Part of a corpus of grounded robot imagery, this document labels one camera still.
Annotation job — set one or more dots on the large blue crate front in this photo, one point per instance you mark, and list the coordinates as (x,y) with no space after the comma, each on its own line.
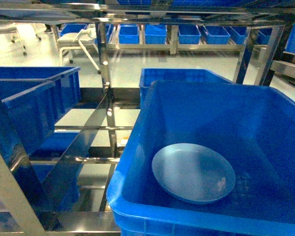
(253,127)

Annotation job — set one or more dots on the stainless steel shelf rack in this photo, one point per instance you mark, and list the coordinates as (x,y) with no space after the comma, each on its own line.
(30,204)

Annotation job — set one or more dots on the white rolling chair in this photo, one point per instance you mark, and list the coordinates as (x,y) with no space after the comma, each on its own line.
(79,41)

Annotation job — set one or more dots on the blue crate behind front crate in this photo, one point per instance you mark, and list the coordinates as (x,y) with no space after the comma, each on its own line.
(149,75)

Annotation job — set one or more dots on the long blue bin upper shelf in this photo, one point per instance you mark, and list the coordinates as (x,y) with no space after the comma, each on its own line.
(31,113)

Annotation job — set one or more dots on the light blue round plate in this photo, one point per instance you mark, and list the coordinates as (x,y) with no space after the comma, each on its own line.
(193,173)

